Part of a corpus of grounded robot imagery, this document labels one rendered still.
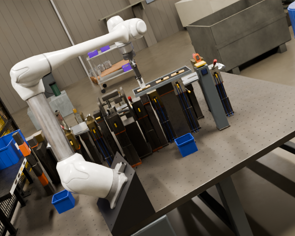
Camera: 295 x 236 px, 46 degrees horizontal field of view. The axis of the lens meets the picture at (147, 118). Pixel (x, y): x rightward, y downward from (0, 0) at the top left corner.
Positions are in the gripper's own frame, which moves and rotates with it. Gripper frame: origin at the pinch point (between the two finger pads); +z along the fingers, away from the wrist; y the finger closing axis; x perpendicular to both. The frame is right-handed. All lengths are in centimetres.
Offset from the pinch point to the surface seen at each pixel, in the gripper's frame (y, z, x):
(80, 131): 28, 20, 51
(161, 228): -57, 60, 24
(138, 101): 9.1, 12.6, 6.0
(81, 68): 806, 91, 88
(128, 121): 12.2, 23.5, 17.8
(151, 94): 12.8, 13.1, -3.6
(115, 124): 0.4, 17.5, 25.4
